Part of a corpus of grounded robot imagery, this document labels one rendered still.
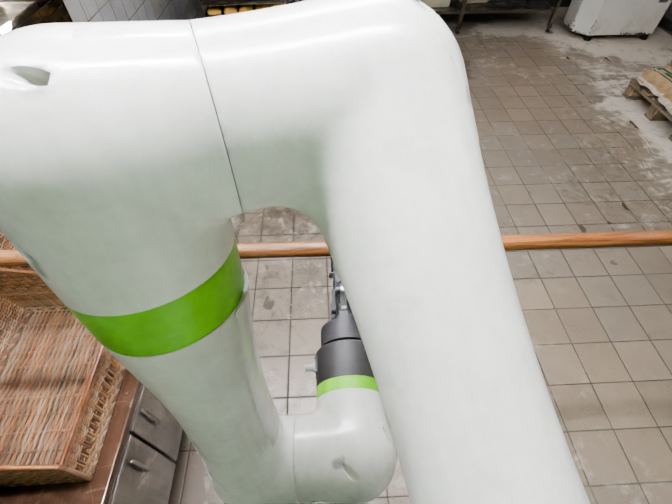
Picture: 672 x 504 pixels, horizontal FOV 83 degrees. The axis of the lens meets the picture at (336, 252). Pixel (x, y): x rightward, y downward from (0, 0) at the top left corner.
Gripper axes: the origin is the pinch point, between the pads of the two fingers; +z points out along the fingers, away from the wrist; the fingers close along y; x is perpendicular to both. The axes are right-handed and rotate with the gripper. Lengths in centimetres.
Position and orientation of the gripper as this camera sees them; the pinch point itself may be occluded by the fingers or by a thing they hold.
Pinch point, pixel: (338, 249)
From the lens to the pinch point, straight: 71.4
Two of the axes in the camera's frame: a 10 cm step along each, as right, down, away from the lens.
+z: -0.5, -7.6, 6.4
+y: 0.0, 6.5, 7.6
